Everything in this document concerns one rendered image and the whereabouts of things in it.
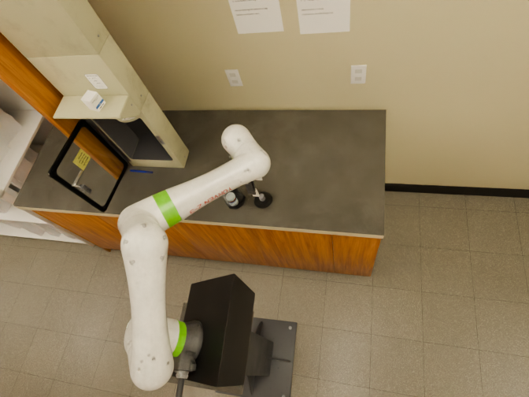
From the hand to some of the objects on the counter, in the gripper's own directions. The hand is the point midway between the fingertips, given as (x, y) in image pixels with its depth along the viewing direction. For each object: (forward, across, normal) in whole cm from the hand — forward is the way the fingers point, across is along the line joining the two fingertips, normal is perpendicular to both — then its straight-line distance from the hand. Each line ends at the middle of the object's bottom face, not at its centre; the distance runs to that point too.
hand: (257, 184), depth 158 cm
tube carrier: (+16, +1, -15) cm, 21 cm away
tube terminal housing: (+17, -29, -64) cm, 72 cm away
